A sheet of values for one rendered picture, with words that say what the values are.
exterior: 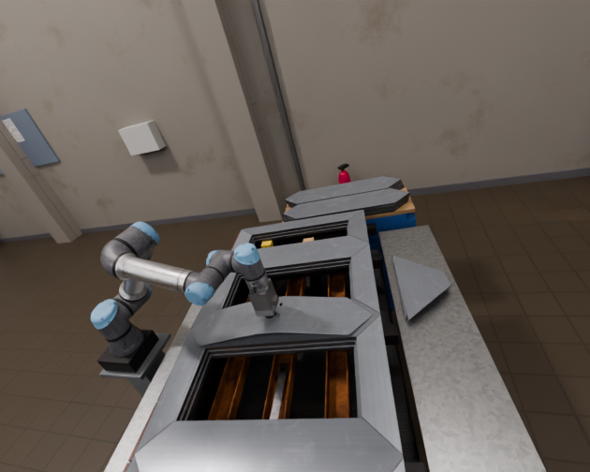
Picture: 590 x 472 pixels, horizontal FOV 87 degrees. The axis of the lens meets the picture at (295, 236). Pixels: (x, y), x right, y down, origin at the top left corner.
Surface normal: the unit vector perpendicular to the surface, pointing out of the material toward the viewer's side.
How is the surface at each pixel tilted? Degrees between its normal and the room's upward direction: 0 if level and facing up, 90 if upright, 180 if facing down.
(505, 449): 0
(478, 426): 0
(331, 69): 90
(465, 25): 90
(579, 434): 0
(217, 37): 90
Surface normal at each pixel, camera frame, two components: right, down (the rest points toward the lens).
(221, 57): -0.21, 0.56
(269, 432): -0.24, -0.83
